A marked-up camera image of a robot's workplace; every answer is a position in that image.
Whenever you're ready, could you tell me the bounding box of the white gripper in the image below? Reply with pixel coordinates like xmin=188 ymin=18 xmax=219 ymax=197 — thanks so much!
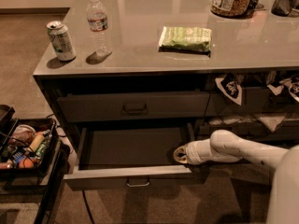
xmin=173 ymin=139 xmax=211 ymax=165

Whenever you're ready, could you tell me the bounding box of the grey drawer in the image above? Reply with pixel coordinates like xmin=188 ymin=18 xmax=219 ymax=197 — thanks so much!
xmin=64 ymin=123 xmax=200 ymax=190
xmin=206 ymin=87 xmax=299 ymax=117
xmin=194 ymin=115 xmax=299 ymax=142
xmin=57 ymin=91 xmax=210 ymax=122

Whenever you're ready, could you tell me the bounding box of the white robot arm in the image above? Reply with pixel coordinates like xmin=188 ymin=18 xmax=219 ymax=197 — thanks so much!
xmin=173 ymin=130 xmax=299 ymax=224

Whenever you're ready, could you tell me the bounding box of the grey drawer cabinet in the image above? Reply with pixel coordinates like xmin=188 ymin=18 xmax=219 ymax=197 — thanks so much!
xmin=32 ymin=0 xmax=299 ymax=174

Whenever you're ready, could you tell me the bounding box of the green snack bag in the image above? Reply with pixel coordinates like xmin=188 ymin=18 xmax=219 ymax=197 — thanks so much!
xmin=159 ymin=26 xmax=212 ymax=53

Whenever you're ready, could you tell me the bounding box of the black white snack bag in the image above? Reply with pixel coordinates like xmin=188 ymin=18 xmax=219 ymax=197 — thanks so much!
xmin=267 ymin=76 xmax=299 ymax=103

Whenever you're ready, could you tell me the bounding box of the yellow mustard bottle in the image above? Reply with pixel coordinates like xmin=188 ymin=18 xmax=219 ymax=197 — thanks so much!
xmin=27 ymin=130 xmax=50 ymax=152

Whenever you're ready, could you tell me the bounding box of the black bin of items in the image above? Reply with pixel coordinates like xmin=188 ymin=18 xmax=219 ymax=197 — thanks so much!
xmin=0 ymin=119 xmax=58 ymax=177

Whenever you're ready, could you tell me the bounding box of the orange fruit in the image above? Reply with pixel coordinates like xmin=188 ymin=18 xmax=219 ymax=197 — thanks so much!
xmin=19 ymin=158 xmax=35 ymax=169

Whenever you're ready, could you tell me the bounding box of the clear plastic water bottle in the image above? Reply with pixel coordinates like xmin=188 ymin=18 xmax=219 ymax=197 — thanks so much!
xmin=86 ymin=0 xmax=112 ymax=57

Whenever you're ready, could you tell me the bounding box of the silver green soda can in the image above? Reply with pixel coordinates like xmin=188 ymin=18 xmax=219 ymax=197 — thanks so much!
xmin=47 ymin=21 xmax=76 ymax=62

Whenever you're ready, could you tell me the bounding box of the dark glass container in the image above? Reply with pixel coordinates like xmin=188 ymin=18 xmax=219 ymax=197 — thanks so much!
xmin=271 ymin=0 xmax=299 ymax=17

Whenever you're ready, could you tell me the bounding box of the black power cable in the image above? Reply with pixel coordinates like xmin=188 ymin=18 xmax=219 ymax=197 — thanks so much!
xmin=81 ymin=189 xmax=96 ymax=224

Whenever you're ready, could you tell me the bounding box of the black cart frame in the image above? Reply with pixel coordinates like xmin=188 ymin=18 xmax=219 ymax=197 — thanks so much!
xmin=0 ymin=105 xmax=70 ymax=224

